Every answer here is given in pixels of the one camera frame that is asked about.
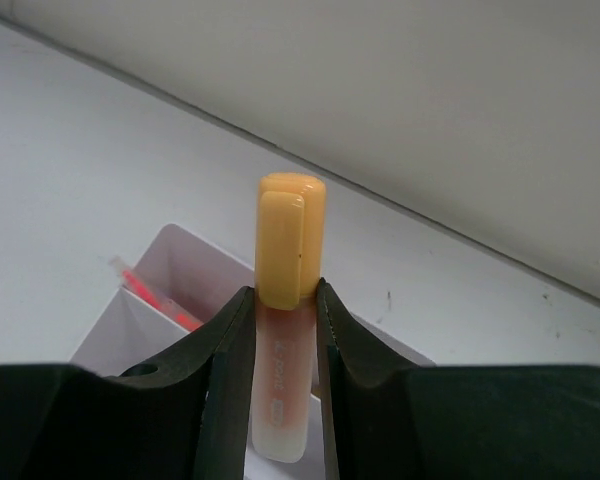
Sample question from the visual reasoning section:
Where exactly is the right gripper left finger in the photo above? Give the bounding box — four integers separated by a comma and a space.
0, 287, 255, 479

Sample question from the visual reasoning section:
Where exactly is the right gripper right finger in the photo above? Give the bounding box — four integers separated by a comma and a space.
316, 282, 600, 479

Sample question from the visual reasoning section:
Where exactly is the red highlighter pen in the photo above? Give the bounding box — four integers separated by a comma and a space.
109, 256, 203, 332

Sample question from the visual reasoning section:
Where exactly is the orange capped marker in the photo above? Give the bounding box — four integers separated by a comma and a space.
251, 173, 326, 463

